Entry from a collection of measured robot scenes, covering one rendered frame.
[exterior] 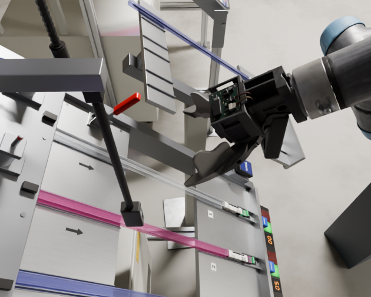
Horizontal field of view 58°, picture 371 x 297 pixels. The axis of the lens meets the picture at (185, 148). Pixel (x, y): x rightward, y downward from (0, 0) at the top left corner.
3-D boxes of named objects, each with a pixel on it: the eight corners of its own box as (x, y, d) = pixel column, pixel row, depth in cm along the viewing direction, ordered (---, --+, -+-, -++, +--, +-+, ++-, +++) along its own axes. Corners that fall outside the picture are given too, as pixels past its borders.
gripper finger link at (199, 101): (177, 82, 58) (218, 88, 51) (195, 102, 62) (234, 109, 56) (168, 97, 57) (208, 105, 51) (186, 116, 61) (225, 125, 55)
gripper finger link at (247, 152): (202, 159, 52) (241, 118, 52) (208, 164, 53) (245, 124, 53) (220, 176, 48) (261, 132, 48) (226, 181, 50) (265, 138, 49)
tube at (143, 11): (262, 89, 107) (265, 87, 106) (264, 92, 106) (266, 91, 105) (127, 2, 77) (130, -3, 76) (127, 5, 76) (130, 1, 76)
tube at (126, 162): (243, 212, 81) (247, 211, 80) (244, 217, 80) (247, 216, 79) (36, 122, 52) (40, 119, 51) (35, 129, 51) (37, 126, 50)
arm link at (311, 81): (329, 81, 50) (345, 124, 45) (298, 92, 52) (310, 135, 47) (316, 46, 44) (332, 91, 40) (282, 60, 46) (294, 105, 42)
